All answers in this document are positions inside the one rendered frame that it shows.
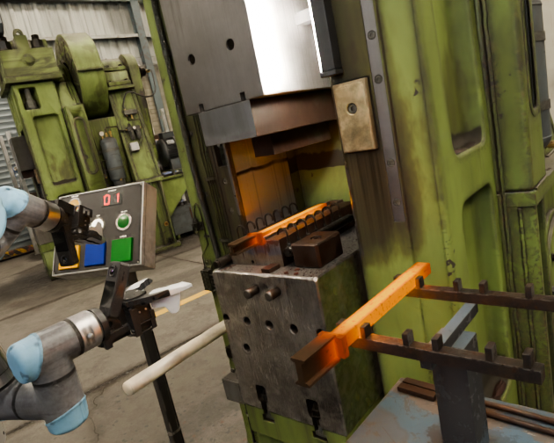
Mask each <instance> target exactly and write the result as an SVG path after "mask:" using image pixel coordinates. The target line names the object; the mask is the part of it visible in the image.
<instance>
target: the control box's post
mask: <svg viewBox="0 0 554 443"><path fill-rule="evenodd" d="M136 282H138V279H137V276H136V272H130V273H129V274H128V281H127V285H126V287H129V286H131V285H133V284H135V283H136ZM140 339H141V342H142V348H143V350H144V354H145V357H146V360H147V363H148V366H149V367H150V366H151V365H153V364H154V363H156V362H158V361H159V360H160V359H159V356H158V353H157V347H156V344H155V340H154V338H153V334H152V331H151V330H149V331H147V332H146V333H144V334H142V335H141V336H140ZM153 384H154V388H155V391H156V394H157V400H158V402H159V406H160V409H161V412H162V415H163V419H164V424H165V427H166V431H167V432H170V433H173V432H175V431H176V430H177V429H178V428H179V426H178V422H177V419H176V416H175V412H174V409H173V406H172V403H171V398H170V394H169V390H168V388H167V384H166V381H165V378H164V375H161V376H160V377H158V378H157V379H155V380H154V381H153ZM168 437H169V440H170V442H171V443H183V441H182V438H181V434H180V431H178V432H177V433H175V434H174V435H173V436H169V434H168Z"/></svg>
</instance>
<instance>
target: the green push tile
mask: <svg viewBox="0 0 554 443"><path fill-rule="evenodd" d="M112 261H119V262H127V261H133V237H128V238H121V239H115V240H112V250H111V262H112Z"/></svg>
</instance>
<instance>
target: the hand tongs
mask: <svg viewBox="0 0 554 443"><path fill-rule="evenodd" d="M397 391H399V392H403V393H406V394H408V395H412V396H416V397H420V398H423V399H426V400H429V401H432V402H434V401H435V400H436V394H435V387H434V384H432V383H428V382H424V381H419V380H415V379H412V378H409V377H405V379H404V380H403V382H401V383H400V384H399V385H398V386H397ZM485 406H486V407H490V408H494V409H497V410H503V411H506V412H509V413H513V414H515V415H519V416H523V417H525V418H531V419H534V420H537V421H541V422H544V423H547V424H551V425H554V418H551V417H547V416H544V415H540V414H537V413H534V412H530V411H527V410H521V409H518V408H515V407H511V406H507V405H505V404H501V403H495V402H491V401H487V400H485ZM486 416H487V417H489V418H495V419H498V420H501V421H504V422H507V423H509V424H513V425H518V426H521V427H524V428H527V429H530V430H533V431H536V432H541V433H544V434H548V435H550V436H554V429H551V428H549V427H545V426H542V425H537V424H533V423H530V422H528V421H524V420H521V419H518V418H512V417H509V416H506V415H503V414H500V413H497V412H494V411H490V410H486Z"/></svg>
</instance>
